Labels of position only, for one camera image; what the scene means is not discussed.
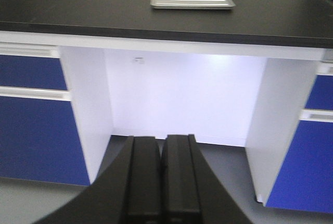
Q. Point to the white lab bench cabinet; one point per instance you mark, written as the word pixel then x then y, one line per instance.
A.
pixel 245 95

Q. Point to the blue door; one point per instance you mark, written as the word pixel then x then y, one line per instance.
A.
pixel 304 181
pixel 40 141

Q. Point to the blue drawer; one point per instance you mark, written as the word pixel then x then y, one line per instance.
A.
pixel 320 96
pixel 32 72

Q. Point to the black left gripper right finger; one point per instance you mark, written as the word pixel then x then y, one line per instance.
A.
pixel 191 192

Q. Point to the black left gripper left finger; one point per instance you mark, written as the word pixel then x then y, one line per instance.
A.
pixel 128 191

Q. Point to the blue left lower door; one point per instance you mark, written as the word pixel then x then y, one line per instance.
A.
pixel 40 141

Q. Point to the blue left upper drawer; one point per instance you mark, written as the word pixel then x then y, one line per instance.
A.
pixel 32 72

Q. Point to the silver metal tray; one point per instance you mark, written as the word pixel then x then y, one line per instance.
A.
pixel 193 4

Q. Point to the blue right lower door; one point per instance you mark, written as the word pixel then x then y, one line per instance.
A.
pixel 304 181

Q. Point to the blue right upper drawer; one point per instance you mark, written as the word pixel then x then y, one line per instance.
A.
pixel 320 96

